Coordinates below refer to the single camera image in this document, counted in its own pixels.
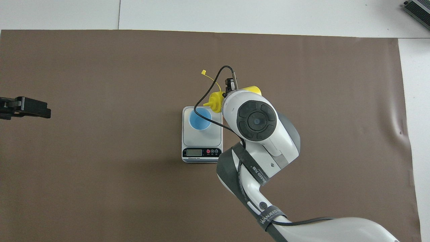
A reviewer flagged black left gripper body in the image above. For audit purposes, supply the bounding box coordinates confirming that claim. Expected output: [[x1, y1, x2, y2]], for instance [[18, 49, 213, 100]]
[[0, 97, 15, 120]]

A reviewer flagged yellow squeeze bottle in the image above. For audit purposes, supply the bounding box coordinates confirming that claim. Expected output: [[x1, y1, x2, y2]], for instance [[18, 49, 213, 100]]
[[201, 70, 262, 113]]

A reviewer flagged light blue plastic cup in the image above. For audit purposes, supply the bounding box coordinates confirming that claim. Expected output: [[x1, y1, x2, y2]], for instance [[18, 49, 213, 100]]
[[188, 107, 212, 131]]

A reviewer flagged silver digital kitchen scale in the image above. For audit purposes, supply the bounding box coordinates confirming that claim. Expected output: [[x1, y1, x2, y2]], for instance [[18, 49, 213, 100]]
[[182, 107, 223, 163]]

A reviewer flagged brown paper table mat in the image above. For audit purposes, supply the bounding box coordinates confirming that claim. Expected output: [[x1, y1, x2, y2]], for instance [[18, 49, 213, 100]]
[[0, 30, 422, 242]]

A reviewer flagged grey metal device box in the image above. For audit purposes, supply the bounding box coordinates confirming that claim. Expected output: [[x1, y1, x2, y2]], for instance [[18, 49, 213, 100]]
[[402, 0, 430, 31]]

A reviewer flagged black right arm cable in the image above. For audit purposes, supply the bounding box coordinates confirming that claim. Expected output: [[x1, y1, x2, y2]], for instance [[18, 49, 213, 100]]
[[194, 65, 336, 226]]

